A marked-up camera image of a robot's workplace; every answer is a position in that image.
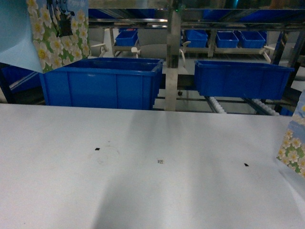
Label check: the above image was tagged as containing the flower gift bag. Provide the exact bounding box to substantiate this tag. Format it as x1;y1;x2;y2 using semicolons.
0;0;91;73
276;92;305;177

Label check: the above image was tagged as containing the large blue bin by table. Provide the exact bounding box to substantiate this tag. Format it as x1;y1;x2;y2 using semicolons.
40;58;163;110

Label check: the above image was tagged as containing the small blue bin far left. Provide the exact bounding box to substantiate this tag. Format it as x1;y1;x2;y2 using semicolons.
115;31;138;46

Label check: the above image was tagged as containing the small blue bin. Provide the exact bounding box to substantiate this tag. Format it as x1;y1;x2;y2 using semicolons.
115;31;138;46
240;31;265;49
216;31;239;48
186;30;208;48

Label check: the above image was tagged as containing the small blue bin far middle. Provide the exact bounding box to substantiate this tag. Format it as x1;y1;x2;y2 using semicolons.
186;30;208;48

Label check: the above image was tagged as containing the small blue bin far right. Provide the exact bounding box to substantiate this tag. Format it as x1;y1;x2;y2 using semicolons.
216;31;239;48

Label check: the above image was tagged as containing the blue bin on rollers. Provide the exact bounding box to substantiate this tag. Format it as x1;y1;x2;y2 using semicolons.
194;60;294;100

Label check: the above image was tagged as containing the small blue bin farthest right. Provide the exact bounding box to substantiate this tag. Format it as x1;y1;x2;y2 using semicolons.
240;31;265;49

